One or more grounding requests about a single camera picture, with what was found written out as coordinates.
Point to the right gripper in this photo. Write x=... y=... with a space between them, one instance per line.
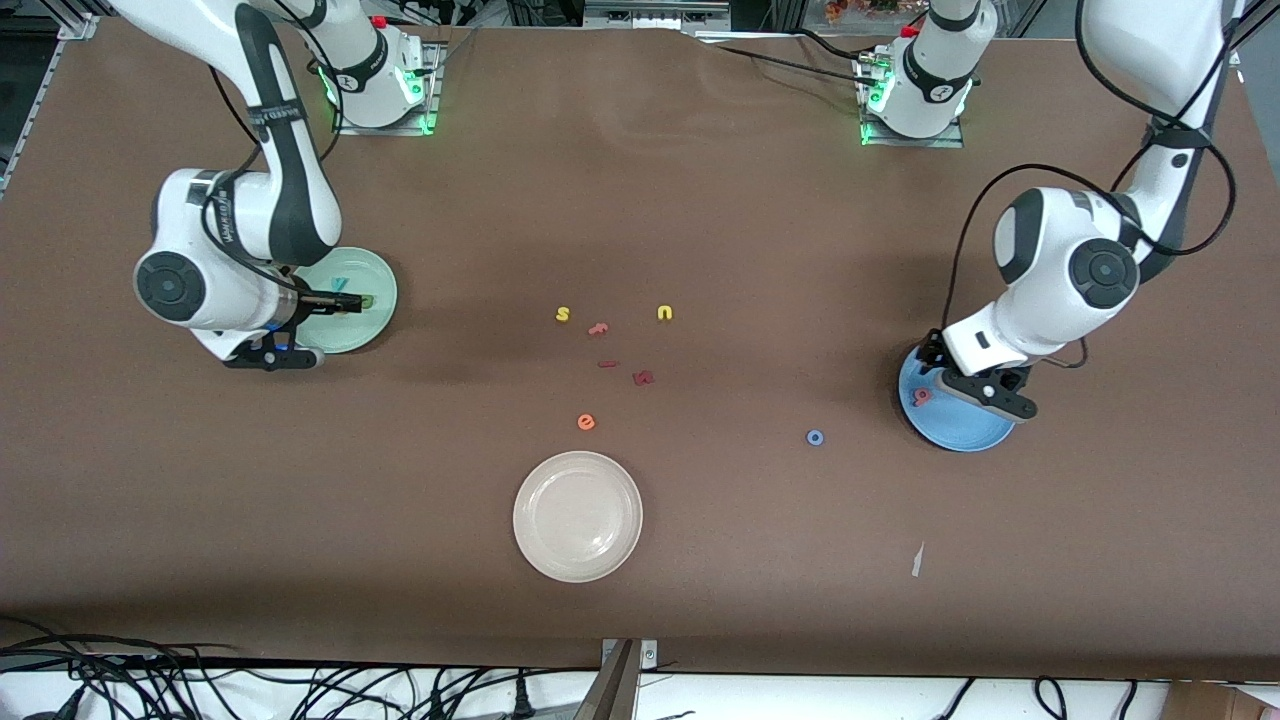
x=314 y=300

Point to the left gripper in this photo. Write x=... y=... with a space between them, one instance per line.
x=931 y=356

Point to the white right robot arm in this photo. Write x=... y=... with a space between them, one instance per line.
x=185 y=210

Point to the pale green plate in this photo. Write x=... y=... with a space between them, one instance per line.
x=375 y=332

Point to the blue plate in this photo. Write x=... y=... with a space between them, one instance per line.
x=950 y=432

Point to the small white paper scrap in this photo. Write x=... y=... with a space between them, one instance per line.
x=917 y=560

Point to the brown table cover sheet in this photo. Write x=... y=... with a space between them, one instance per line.
x=700 y=200

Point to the cream white plate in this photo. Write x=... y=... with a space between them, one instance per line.
x=577 y=516

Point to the orange flowers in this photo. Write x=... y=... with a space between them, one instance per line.
x=850 y=10

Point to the grey metal box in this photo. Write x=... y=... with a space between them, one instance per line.
x=650 y=12

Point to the black power plug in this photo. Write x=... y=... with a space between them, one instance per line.
x=520 y=697

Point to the cardboard box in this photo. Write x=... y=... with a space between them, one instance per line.
x=1210 y=705

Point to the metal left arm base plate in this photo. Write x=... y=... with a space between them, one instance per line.
x=945 y=143

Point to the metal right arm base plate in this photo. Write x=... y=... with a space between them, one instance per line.
x=433 y=100

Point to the aluminium frame profile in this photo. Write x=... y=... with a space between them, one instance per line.
x=1255 y=20
x=45 y=95

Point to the metal edge bracket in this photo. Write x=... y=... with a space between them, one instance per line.
x=648 y=655

